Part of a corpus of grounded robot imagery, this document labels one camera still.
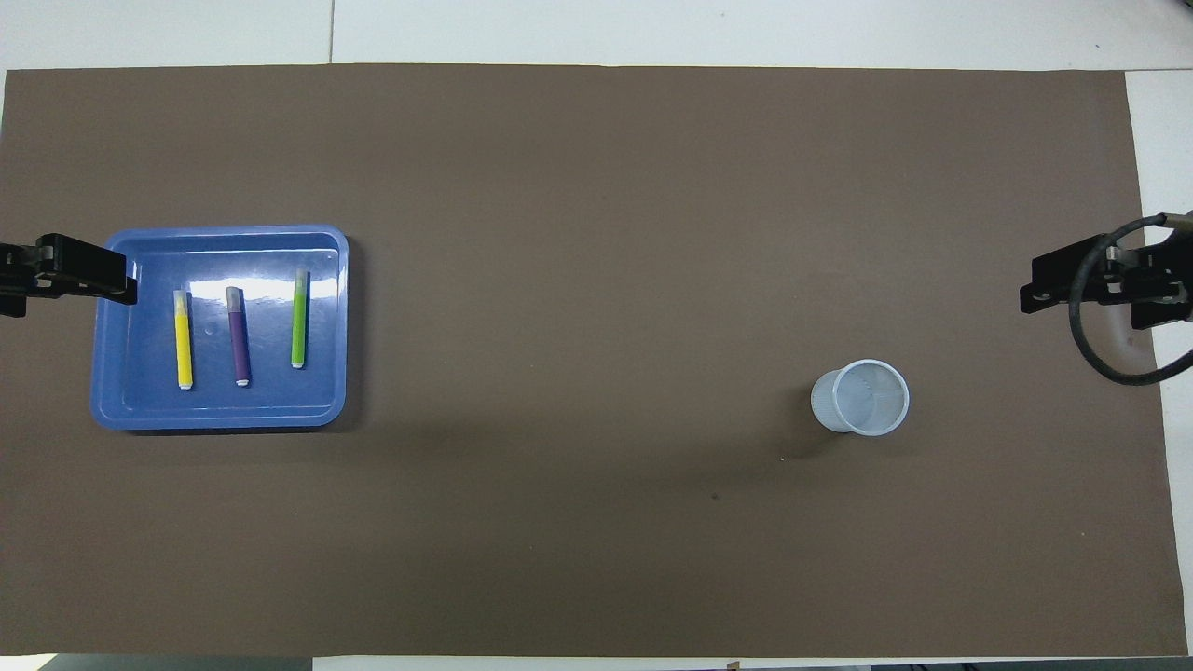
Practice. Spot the purple marker pen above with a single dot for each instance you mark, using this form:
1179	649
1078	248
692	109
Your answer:
239	335

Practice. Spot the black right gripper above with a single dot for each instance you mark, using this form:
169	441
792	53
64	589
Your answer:
1156	272

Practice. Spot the yellow marker pen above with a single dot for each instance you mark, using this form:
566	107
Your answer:
184	340

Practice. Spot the blue plastic tray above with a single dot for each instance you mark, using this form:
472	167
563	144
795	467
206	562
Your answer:
270	391

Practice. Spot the translucent plastic cup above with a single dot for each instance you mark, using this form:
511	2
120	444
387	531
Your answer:
862	399

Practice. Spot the brown table mat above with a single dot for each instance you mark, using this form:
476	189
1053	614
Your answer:
596	280

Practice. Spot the green marker pen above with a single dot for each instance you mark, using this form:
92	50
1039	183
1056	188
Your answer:
299	317

